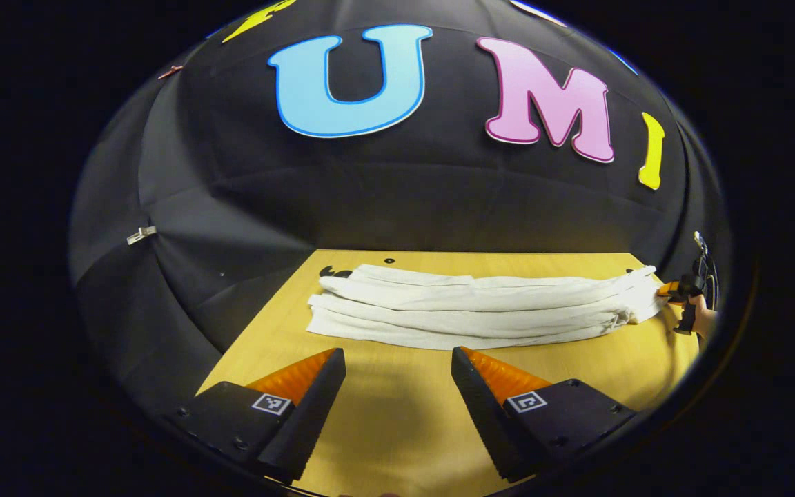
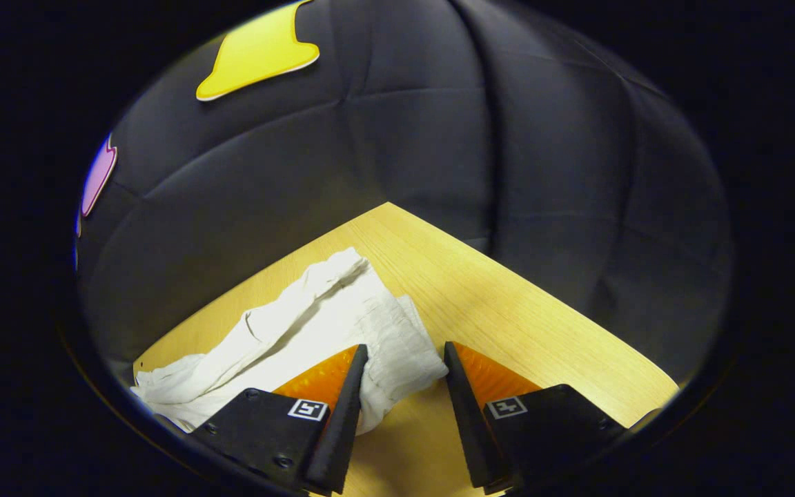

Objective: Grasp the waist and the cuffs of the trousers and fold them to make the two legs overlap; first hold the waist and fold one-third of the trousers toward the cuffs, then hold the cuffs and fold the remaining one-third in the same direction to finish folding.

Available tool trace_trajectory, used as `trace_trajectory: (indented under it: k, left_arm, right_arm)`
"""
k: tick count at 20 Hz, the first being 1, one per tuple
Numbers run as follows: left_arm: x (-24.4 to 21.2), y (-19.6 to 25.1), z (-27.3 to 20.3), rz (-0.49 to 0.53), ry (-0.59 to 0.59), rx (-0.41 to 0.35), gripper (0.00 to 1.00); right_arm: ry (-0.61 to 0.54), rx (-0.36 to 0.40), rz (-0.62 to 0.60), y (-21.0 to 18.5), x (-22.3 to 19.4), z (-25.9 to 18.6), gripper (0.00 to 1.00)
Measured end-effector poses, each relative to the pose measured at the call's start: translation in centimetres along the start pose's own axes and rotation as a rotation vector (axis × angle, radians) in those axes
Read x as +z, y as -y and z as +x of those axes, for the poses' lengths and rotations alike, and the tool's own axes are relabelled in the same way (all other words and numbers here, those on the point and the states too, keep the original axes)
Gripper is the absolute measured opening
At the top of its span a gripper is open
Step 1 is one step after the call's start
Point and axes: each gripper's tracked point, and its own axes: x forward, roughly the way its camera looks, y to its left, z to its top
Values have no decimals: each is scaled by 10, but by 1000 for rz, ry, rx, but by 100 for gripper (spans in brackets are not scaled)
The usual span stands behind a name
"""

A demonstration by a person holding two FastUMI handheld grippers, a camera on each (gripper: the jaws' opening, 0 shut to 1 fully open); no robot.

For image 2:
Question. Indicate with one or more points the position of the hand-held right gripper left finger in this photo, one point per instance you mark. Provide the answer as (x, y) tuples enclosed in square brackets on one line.
[(339, 428)]

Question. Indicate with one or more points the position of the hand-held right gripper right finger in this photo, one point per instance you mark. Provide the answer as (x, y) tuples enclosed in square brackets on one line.
[(470, 428)]

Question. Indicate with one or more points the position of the white jeans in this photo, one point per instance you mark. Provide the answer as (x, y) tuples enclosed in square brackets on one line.
[(315, 324)]

